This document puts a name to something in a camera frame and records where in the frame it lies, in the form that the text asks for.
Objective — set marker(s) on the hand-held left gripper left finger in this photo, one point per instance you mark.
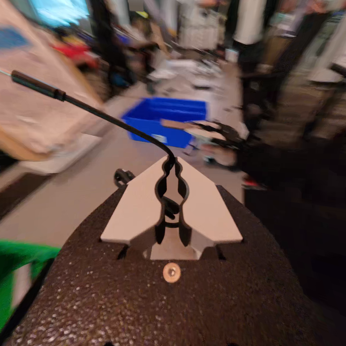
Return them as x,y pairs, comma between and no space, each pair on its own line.
135,210

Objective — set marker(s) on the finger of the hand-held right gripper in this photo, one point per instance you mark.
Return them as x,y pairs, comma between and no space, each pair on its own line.
186,125
210,134

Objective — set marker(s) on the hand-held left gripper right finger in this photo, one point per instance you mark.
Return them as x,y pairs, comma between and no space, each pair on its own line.
210,213

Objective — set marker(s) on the blue plastic bin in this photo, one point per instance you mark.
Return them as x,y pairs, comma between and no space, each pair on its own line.
173,108

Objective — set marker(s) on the green plastic bin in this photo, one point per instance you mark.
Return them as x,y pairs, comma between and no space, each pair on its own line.
16,256

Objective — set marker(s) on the person's right hand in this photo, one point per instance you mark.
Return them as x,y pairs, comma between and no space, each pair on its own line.
221,156

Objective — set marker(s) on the red printed sheet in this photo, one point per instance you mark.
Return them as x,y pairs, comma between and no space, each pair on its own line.
251,183

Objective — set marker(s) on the red bin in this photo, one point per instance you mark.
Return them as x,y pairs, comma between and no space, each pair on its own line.
75,52

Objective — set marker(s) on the wooden document stand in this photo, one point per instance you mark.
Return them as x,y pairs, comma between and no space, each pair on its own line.
10,147

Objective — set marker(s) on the blue header laminated sheet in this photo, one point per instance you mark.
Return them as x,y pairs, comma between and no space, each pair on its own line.
40,108

